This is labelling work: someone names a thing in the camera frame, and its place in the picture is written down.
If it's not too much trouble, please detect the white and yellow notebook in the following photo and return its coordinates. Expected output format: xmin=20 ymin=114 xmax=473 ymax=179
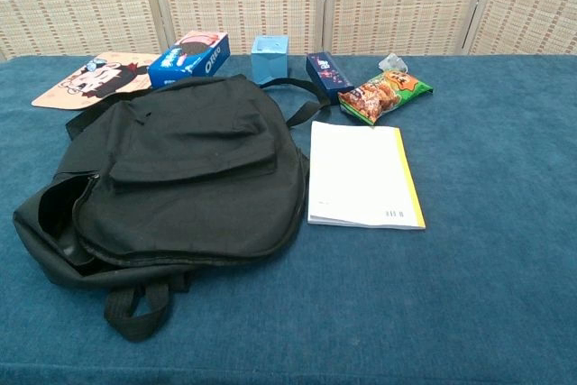
xmin=307 ymin=120 xmax=427 ymax=232

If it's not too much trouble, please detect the black fabric backpack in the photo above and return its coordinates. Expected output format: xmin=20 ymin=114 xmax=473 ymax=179
xmin=12 ymin=74 xmax=333 ymax=344

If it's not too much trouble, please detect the dark blue slim box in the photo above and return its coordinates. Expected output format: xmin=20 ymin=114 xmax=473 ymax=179
xmin=305 ymin=50 xmax=356 ymax=101

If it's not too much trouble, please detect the light blue small box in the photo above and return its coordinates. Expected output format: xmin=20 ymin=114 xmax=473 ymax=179
xmin=251 ymin=34 xmax=290 ymax=87

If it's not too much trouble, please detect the green orange snack bag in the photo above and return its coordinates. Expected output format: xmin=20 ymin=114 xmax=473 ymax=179
xmin=337 ymin=69 xmax=435 ymax=125

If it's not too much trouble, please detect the blue Oreo cookie box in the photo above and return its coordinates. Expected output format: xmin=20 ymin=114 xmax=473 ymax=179
xmin=147 ymin=30 xmax=232 ymax=90

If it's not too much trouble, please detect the crumpled clear plastic wrapper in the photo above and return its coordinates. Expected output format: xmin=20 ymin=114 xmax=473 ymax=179
xmin=377 ymin=53 xmax=409 ymax=74

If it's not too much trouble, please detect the blue table cloth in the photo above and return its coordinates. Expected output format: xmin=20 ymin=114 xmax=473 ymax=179
xmin=0 ymin=54 xmax=577 ymax=385

